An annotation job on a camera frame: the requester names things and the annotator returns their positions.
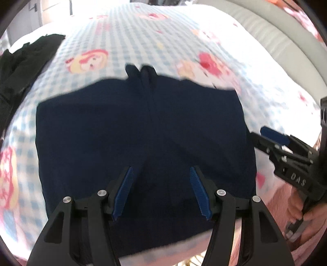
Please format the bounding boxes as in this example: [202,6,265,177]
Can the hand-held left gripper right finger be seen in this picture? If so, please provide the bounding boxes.
[189,166,294,266]

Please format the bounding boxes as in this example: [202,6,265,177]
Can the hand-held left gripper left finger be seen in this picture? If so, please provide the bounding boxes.
[27,166,134,266]

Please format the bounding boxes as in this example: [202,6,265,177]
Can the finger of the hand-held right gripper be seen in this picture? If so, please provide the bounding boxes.
[260,126,293,147]
[250,131,280,160]

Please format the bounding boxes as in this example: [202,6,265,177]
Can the navy white-striped shorts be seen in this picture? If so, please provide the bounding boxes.
[36,64,257,259]

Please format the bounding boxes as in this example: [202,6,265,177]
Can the person's right forearm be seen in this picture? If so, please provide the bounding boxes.
[291,225,327,266]

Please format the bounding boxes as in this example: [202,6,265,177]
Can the person's right hand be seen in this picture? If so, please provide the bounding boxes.
[287,189,327,242]

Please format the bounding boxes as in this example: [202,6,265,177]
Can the grey padded bed headboard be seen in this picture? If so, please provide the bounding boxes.
[225,0,327,85]

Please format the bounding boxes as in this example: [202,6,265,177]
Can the pink plush toy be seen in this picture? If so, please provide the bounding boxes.
[282,4,327,44]

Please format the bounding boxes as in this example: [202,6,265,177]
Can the checked cartoon printed blanket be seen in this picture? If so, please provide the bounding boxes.
[0,0,325,266]

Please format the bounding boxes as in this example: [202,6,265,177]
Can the black garment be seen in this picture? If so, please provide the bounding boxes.
[0,33,65,139]

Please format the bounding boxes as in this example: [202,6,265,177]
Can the gold wire rack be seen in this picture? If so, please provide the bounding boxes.
[179,253,210,266]

